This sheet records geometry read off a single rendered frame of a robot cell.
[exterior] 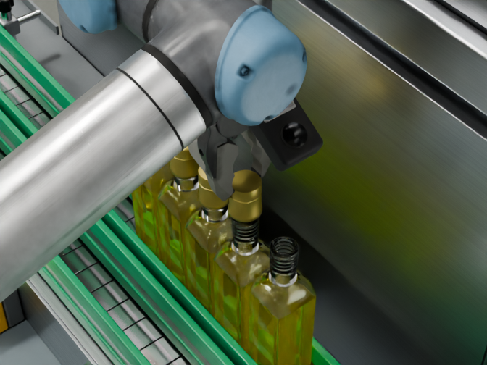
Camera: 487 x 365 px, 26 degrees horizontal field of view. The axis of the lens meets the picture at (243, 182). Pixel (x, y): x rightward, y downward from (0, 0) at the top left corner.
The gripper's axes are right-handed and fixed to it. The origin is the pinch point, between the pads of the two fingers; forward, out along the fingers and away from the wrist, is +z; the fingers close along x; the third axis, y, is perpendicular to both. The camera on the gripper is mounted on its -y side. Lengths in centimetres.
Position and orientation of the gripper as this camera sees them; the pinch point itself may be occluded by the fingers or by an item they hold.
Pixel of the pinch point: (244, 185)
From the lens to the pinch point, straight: 108.0
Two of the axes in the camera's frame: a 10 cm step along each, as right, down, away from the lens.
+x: -7.9, 4.4, -4.3
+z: 0.0, 7.0, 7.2
